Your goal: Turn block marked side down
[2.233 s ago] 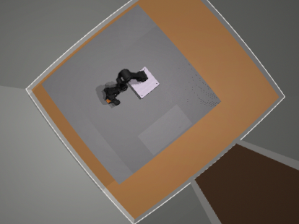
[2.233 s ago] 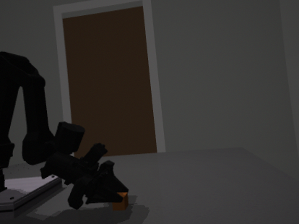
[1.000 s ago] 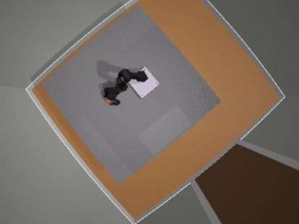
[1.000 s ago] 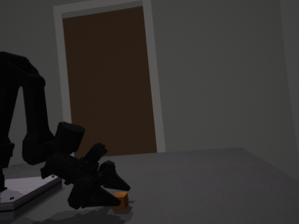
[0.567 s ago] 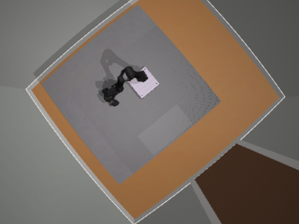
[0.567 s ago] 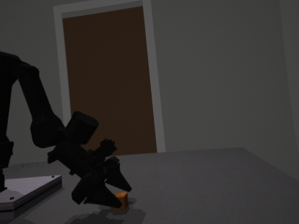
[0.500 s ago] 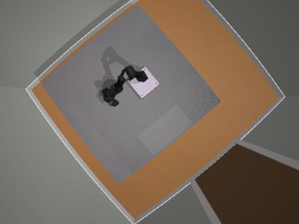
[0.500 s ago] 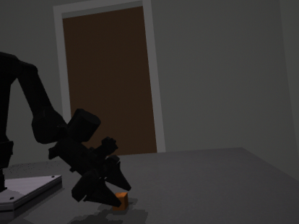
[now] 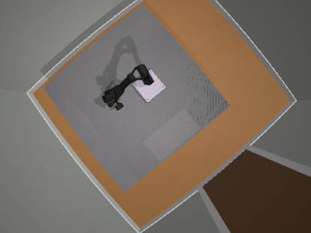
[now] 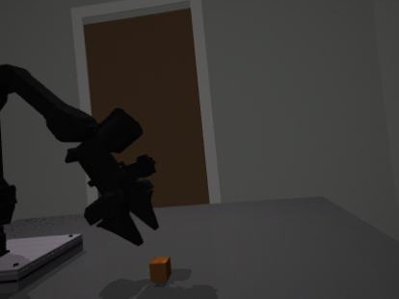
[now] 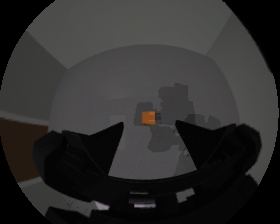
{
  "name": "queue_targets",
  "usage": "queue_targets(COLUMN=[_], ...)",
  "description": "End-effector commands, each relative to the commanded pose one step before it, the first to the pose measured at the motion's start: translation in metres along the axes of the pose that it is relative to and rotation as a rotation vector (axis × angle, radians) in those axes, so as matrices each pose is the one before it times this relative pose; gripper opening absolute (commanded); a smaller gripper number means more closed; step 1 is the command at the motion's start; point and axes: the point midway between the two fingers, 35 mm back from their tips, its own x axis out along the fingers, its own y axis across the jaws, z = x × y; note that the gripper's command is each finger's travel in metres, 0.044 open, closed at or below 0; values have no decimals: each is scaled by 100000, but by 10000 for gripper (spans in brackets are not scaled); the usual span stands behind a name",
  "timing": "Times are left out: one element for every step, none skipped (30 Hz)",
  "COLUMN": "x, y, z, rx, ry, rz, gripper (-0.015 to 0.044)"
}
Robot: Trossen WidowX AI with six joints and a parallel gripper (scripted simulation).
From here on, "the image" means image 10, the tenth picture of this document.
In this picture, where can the brown cube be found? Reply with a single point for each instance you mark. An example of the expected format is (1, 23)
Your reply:
(160, 268)

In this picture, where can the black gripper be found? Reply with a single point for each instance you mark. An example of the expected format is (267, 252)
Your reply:
(114, 205)

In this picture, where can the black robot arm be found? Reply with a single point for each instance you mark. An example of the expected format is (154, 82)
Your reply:
(69, 125)

